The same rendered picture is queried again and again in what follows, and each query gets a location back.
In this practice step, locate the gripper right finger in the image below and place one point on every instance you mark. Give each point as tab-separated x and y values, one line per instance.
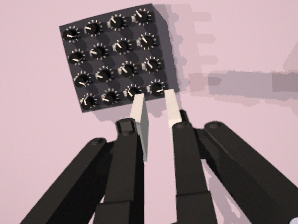
262	192

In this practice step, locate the black knob box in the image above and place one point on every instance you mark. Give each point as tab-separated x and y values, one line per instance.
95	36

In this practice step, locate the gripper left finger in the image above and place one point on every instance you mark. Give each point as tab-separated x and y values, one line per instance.
73	196

